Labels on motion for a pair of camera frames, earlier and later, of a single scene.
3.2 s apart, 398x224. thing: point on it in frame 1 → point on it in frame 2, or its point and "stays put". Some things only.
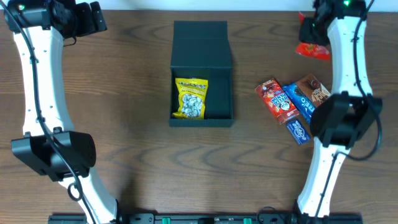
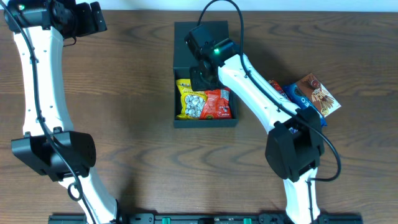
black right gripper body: x=310 y=35 → x=201 y=81
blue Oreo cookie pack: x=305 y=107 stays put
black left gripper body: x=79 y=24 stays put
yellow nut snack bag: x=192 y=96 stays put
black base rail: x=205 y=218 stays put
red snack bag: x=319 y=51 → x=216 y=104
